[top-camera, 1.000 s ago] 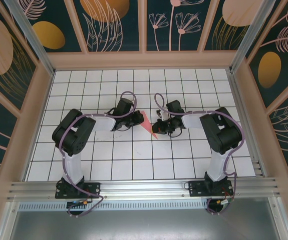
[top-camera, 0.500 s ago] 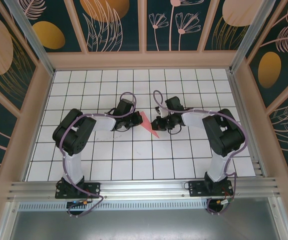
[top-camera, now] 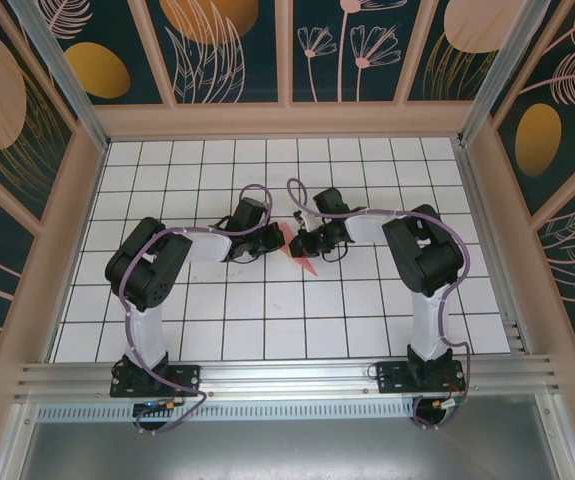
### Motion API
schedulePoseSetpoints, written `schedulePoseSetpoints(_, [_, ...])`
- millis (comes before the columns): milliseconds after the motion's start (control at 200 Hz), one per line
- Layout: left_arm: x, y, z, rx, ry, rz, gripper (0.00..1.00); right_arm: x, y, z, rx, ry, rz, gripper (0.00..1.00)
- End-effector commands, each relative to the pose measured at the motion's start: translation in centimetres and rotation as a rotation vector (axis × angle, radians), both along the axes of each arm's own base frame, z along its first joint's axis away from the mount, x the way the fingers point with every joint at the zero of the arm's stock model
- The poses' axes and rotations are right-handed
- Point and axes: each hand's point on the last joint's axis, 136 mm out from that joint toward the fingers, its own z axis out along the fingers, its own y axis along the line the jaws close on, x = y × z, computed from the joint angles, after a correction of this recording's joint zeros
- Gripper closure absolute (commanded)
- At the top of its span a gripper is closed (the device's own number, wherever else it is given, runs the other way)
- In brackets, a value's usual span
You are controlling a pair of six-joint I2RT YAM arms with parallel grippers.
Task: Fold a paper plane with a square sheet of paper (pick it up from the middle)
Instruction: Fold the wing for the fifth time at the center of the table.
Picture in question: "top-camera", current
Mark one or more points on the pink cloth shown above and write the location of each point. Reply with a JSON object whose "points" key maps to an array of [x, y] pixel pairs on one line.
{"points": [[307, 265]]}

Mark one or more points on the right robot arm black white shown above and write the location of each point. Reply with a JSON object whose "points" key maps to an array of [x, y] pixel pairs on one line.
{"points": [[417, 260]]}

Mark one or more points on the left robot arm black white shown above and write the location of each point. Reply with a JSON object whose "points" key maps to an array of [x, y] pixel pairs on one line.
{"points": [[142, 270]]}

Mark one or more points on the grey metal sheet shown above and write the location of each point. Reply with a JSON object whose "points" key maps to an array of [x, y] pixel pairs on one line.
{"points": [[287, 450]]}

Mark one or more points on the black controller board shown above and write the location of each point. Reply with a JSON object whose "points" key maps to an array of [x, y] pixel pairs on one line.
{"points": [[447, 403], [154, 407]]}

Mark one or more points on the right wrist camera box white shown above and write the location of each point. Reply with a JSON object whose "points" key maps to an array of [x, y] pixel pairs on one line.
{"points": [[307, 220]]}

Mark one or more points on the aluminium mounting rail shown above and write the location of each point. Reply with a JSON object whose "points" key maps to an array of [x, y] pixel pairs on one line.
{"points": [[287, 377]]}

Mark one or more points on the aluminium side rail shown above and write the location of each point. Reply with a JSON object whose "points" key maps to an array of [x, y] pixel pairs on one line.
{"points": [[476, 200]]}

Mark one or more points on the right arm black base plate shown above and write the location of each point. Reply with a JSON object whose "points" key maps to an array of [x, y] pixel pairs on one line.
{"points": [[392, 382]]}

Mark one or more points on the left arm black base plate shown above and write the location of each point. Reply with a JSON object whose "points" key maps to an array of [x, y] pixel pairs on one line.
{"points": [[187, 375]]}

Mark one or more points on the aluminium frame post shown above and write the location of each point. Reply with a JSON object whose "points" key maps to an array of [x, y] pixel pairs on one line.
{"points": [[500, 75], [62, 75]]}

